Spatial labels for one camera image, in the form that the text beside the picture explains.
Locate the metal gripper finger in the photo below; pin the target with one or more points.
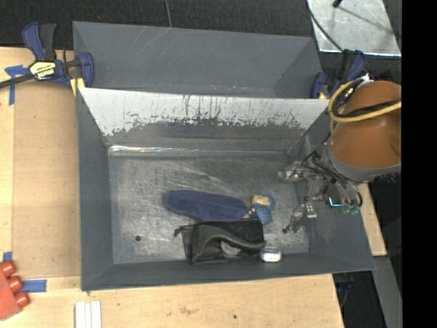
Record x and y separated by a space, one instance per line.
294 173
302 213

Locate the blue toy doll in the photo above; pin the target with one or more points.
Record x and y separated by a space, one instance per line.
264 212

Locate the small clear white box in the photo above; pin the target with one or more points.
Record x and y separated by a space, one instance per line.
270 254

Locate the grey metal bin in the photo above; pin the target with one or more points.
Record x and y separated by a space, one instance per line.
205 169

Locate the navy blue cloth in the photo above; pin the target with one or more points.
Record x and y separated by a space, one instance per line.
205 205

